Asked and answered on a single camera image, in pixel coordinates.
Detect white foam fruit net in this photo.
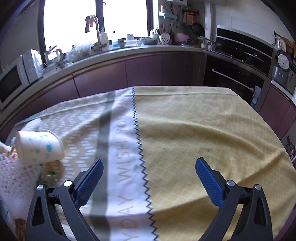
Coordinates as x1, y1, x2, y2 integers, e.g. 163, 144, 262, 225
1, 143, 41, 220

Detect paper cup blue dots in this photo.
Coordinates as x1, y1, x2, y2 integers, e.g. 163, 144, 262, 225
15, 131, 64, 166

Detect green clear plastic wrapper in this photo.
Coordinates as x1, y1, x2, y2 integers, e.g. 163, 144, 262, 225
37, 165, 58, 188

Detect orange snack wrapper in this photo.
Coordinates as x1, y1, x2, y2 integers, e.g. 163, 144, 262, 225
4, 146, 18, 160

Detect kitchen counter with cabinets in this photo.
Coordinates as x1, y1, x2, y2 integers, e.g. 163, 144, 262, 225
1, 45, 207, 142

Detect kitchen faucet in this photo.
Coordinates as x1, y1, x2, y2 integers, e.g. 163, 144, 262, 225
84, 15, 102, 52

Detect patterned tablecloth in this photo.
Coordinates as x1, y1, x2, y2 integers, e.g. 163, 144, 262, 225
16, 86, 295, 240

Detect black built-in oven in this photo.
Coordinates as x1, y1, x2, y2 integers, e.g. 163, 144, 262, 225
203, 25, 275, 111

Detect rice cooker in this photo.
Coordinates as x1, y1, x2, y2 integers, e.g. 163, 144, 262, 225
271, 50, 292, 87

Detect white microwave oven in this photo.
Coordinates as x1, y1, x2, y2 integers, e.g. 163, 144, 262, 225
1, 49, 43, 110

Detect glass kettle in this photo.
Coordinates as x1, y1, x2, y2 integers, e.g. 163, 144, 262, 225
44, 45, 64, 67

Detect white soap bottle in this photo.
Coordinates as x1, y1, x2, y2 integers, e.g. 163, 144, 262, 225
99, 27, 109, 52

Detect pink bowl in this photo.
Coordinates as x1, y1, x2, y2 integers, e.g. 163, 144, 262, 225
174, 33, 189, 43

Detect black frying pan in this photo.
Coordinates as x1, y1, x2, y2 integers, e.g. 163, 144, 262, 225
192, 22, 205, 36

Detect window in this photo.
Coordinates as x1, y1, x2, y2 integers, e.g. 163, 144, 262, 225
38, 1, 154, 57

